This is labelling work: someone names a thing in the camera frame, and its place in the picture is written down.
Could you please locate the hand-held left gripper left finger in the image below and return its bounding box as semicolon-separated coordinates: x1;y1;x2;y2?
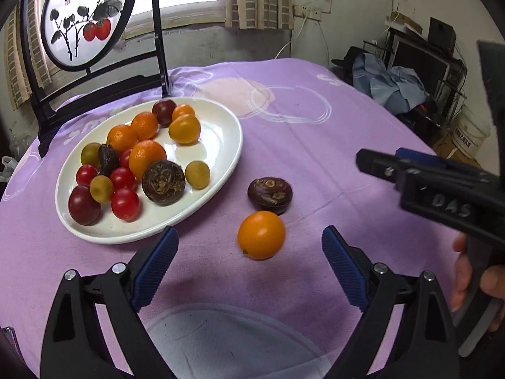
39;226;179;379

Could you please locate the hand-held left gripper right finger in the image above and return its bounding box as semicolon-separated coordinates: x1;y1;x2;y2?
321;225;461;379

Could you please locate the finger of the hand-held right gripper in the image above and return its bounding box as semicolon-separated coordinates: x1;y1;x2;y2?
395;147;498;184
356;148;415;184

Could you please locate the dark brown water chestnut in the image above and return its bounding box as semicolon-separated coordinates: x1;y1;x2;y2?
141;160;186;207
247;177;293;216

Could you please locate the smooth yellow-orange kumquat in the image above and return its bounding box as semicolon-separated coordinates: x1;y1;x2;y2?
237;211;286;261

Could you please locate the large dark purple plum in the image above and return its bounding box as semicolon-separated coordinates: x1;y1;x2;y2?
68;185;102;226

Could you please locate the yellow-green round fruit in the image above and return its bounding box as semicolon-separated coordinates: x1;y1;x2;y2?
185;160;211;190
89;175;115;204

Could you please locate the large bumpy mandarin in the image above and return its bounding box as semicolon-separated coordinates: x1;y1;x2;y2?
128;140;167;180

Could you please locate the dark dried date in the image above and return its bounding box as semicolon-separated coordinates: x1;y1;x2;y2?
98;144;120;177

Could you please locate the small orange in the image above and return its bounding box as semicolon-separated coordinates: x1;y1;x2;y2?
130;112;159;141
106;125;139;154
169;114;201;145
172;104;196;122

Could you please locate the white oval plate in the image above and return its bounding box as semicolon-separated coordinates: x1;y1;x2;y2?
54;97;243;244

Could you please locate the small dark red tomato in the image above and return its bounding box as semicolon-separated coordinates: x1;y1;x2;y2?
152;99;177;127

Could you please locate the person's right hand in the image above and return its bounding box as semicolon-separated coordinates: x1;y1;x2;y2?
451;234;505;312

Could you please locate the white plastic bucket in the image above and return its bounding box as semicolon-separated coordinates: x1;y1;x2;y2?
454;105;492;158

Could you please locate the blue cloth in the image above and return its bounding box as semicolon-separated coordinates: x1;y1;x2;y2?
352;53;429;109

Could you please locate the black monitor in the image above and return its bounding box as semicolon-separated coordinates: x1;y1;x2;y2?
389;27;462;87

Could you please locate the black hat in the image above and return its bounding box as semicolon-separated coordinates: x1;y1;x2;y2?
331;46;369;85

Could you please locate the black speaker box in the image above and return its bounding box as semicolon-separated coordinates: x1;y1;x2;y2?
429;16;456;46

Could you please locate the green tomato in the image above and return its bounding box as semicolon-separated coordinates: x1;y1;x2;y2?
80;142;102;168

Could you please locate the white plastic bag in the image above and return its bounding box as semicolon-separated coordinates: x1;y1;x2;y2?
0;156;16;182

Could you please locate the black chair with painted panel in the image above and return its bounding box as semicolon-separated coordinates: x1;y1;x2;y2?
20;0;174;159

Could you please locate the white power cable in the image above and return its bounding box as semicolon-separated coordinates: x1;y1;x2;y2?
275;18;306;60

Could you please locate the white wall socket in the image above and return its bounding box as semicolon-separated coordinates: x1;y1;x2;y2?
294;5;323;21

